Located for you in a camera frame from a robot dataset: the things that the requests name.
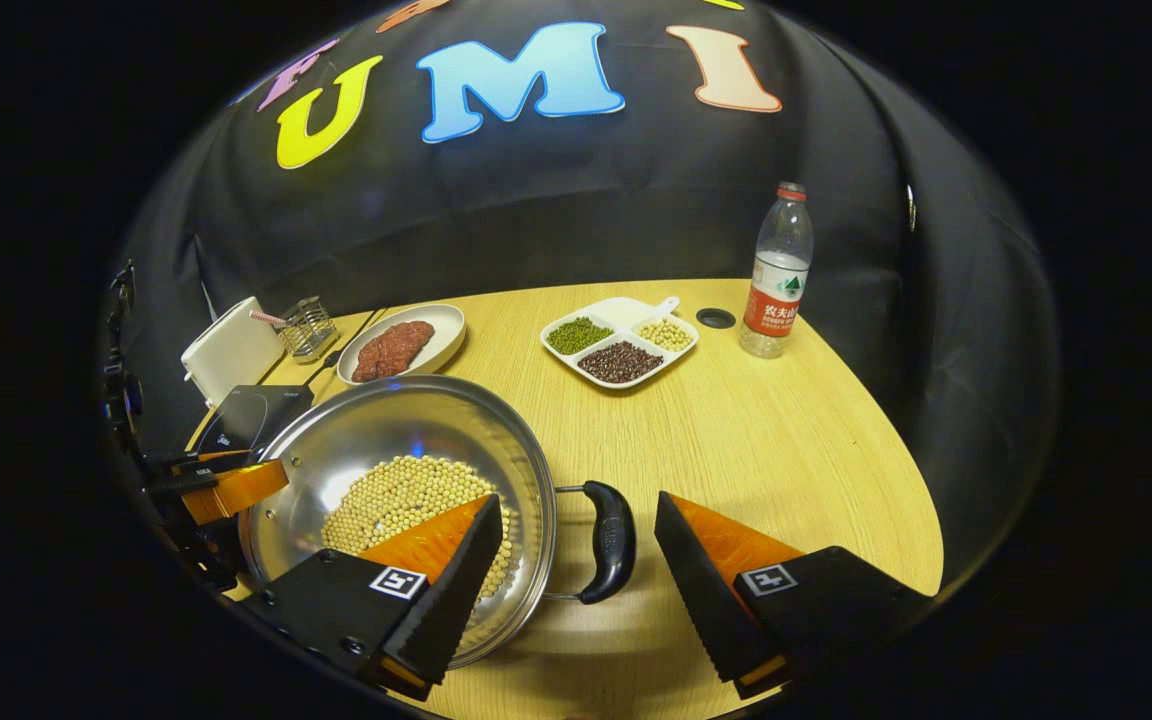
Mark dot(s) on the small heap of yellow beans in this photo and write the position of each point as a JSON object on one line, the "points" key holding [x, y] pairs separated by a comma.
{"points": [[664, 334]]}

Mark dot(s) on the black table grommet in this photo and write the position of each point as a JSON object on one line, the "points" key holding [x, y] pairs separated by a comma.
{"points": [[716, 318]]}

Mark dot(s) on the black induction cooktop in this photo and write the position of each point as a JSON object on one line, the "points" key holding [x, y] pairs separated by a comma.
{"points": [[256, 415]]}

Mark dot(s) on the pink-tipped utensil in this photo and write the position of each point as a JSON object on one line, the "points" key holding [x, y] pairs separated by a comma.
{"points": [[266, 318]]}

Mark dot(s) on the pile of dark red beans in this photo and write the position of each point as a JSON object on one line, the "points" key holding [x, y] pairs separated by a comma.
{"points": [[620, 362]]}

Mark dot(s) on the white toaster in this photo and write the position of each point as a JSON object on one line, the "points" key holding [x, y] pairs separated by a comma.
{"points": [[231, 350]]}

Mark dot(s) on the white round plate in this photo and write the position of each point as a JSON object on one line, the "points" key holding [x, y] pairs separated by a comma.
{"points": [[448, 335]]}

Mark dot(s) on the pile of soybeans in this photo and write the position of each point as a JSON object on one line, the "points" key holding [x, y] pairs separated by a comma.
{"points": [[396, 490]]}

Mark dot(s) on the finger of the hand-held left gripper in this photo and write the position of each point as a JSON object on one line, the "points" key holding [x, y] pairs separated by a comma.
{"points": [[236, 492], [206, 463]]}

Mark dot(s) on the black backdrop cloth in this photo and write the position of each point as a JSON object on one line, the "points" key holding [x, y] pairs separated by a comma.
{"points": [[556, 200]]}

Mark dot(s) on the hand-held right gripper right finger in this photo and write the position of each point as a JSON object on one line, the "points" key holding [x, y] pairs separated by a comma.
{"points": [[701, 590]]}

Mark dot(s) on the clear plastic water bottle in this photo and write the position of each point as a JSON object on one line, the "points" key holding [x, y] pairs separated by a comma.
{"points": [[776, 290]]}

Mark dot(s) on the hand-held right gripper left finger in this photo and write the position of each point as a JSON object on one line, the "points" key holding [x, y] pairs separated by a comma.
{"points": [[456, 590]]}

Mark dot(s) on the pile of green mung beans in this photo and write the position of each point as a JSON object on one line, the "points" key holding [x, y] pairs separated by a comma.
{"points": [[579, 335]]}

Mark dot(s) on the stainless steel pot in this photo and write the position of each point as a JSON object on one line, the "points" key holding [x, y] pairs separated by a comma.
{"points": [[406, 420]]}

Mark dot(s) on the white divided dish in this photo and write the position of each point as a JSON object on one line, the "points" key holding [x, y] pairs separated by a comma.
{"points": [[626, 310]]}

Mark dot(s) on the raw red meat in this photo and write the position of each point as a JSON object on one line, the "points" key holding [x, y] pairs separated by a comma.
{"points": [[393, 350]]}

